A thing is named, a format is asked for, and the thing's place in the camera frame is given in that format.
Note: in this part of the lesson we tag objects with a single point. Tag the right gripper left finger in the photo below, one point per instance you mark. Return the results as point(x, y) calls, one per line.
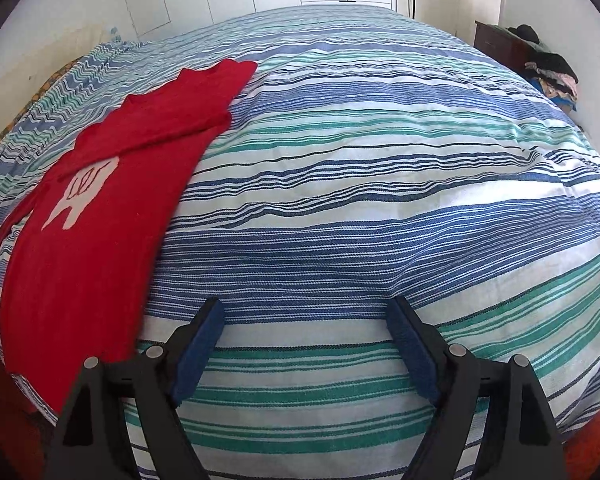
point(91, 440)

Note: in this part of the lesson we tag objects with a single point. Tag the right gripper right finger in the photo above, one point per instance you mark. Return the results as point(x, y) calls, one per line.
point(519, 437)

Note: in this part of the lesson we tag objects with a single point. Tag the red knit sweater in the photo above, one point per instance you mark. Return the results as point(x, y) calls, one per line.
point(88, 235)

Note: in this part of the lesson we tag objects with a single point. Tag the pile of assorted clothes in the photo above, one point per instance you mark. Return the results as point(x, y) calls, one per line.
point(548, 71)

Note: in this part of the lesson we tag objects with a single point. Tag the red cloth on floor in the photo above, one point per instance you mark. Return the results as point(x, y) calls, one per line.
point(22, 454)

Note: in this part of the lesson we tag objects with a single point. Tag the striped blue green bedsheet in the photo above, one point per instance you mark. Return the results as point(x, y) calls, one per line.
point(370, 156)

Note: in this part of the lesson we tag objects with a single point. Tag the cream mattress edge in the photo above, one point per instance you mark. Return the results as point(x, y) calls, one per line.
point(32, 70)

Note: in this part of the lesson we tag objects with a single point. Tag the dark wooden side table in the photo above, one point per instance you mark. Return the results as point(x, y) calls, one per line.
point(503, 46)

